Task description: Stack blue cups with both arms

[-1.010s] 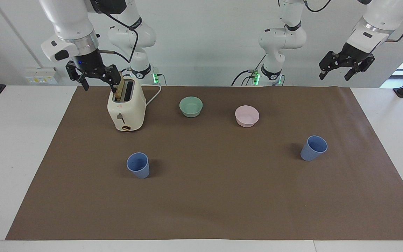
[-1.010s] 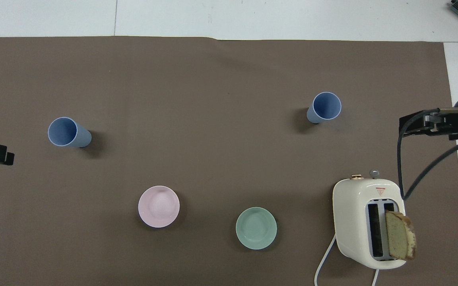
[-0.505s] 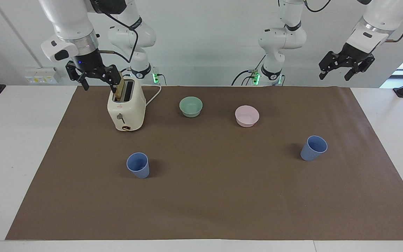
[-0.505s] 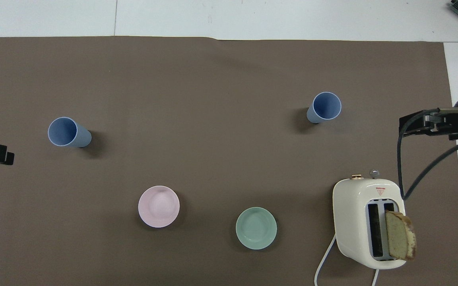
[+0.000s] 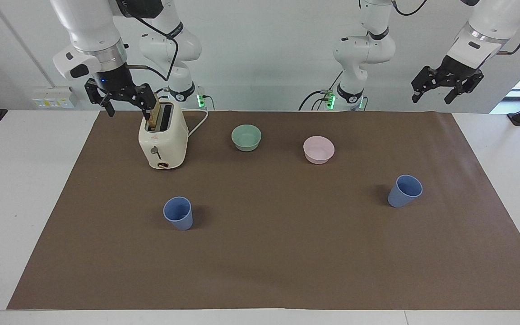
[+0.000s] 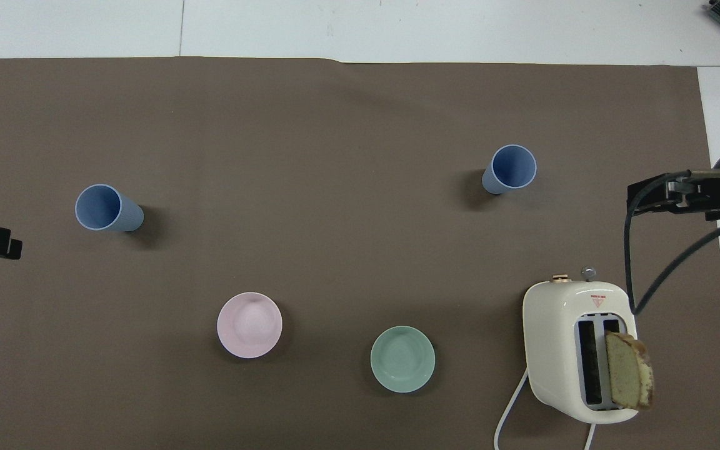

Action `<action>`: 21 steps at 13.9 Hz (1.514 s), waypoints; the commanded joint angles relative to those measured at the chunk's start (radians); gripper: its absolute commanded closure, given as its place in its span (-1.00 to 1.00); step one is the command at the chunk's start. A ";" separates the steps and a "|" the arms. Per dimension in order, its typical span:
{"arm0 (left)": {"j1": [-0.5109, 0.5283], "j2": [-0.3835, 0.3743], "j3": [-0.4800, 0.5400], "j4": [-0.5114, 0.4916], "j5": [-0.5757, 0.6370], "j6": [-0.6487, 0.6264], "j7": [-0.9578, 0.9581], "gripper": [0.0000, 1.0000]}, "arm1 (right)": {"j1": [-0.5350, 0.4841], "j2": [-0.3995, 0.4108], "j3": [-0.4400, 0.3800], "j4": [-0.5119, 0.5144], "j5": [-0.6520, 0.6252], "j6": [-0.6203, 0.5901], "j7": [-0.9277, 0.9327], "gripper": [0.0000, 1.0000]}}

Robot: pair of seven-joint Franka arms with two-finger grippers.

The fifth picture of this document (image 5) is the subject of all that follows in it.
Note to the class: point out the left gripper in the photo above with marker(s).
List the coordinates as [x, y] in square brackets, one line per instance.
[459, 68]

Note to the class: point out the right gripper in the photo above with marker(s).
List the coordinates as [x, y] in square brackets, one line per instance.
[114, 81]

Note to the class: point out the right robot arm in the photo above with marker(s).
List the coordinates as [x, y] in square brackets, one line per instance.
[90, 27]

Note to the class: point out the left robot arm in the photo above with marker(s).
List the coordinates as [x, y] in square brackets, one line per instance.
[361, 49]

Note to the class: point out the toast slice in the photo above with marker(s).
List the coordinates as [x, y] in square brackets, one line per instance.
[154, 118]

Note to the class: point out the cream white toaster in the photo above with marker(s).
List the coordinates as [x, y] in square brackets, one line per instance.
[163, 144]

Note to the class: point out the blue cup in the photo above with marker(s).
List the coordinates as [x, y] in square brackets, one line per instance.
[402, 193]
[179, 215]

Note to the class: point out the green bowl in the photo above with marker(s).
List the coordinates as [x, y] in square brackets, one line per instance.
[246, 137]

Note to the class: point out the pink bowl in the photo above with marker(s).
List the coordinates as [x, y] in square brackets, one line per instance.
[318, 151]

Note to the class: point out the white wall socket panel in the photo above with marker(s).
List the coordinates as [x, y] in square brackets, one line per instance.
[52, 98]

